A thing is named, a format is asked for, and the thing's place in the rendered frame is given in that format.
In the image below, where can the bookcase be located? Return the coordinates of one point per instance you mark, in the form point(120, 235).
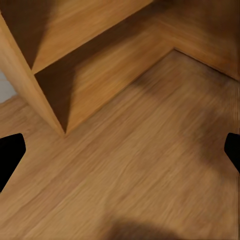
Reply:
point(69, 58)
point(206, 30)

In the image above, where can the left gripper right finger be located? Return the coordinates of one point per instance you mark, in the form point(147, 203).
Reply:
point(232, 149)

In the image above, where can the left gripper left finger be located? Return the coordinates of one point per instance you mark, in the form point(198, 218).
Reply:
point(12, 149)

